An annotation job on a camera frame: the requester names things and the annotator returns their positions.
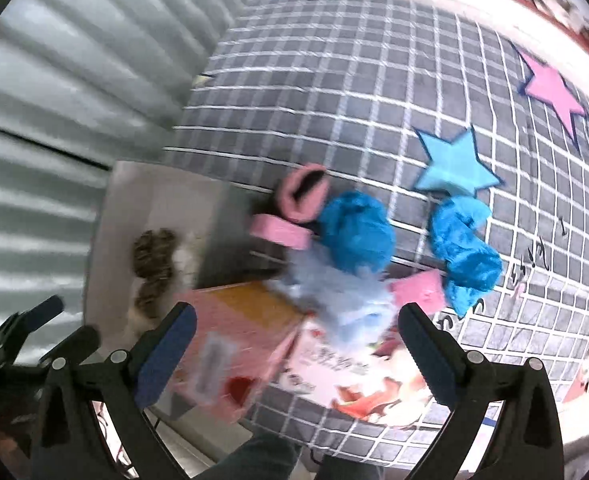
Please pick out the pink flat cloth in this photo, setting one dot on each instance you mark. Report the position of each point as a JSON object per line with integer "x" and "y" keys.
{"x": 424, "y": 288}

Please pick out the person's jeans leg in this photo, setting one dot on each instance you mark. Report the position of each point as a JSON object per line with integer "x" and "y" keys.
{"x": 267, "y": 456}

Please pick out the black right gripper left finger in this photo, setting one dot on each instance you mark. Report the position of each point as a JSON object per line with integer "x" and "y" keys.
{"x": 158, "y": 352}

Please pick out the pink star mat patch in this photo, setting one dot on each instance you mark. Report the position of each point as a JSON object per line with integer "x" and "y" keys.
{"x": 546, "y": 84}

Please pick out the light blue fluffy cloth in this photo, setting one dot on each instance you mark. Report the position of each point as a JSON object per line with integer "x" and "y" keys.
{"x": 353, "y": 310}

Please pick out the pink red printed bag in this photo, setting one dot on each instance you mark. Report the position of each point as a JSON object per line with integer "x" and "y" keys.
{"x": 379, "y": 383}

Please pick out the white storage box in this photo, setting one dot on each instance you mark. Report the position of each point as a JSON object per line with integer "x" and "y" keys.
{"x": 142, "y": 197}

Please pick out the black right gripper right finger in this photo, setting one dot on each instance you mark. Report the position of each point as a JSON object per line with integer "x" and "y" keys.
{"x": 439, "y": 358}

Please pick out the pink black sock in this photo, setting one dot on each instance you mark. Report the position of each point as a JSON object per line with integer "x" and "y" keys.
{"x": 301, "y": 195}

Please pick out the pink patterned cardboard box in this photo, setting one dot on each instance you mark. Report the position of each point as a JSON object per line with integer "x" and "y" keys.
{"x": 244, "y": 332}

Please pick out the blue star mat patch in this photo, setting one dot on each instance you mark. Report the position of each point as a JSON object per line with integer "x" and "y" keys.
{"x": 454, "y": 166}

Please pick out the white polka dot cloth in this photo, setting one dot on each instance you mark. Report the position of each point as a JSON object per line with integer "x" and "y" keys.
{"x": 187, "y": 259}

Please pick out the pink cloth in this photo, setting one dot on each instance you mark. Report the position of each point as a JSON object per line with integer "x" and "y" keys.
{"x": 280, "y": 232}
{"x": 424, "y": 288}

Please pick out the leopard print cloth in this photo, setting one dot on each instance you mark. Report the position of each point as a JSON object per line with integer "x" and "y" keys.
{"x": 152, "y": 263}

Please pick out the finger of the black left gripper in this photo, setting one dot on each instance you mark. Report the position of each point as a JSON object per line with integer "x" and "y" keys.
{"x": 16, "y": 329}
{"x": 76, "y": 348}

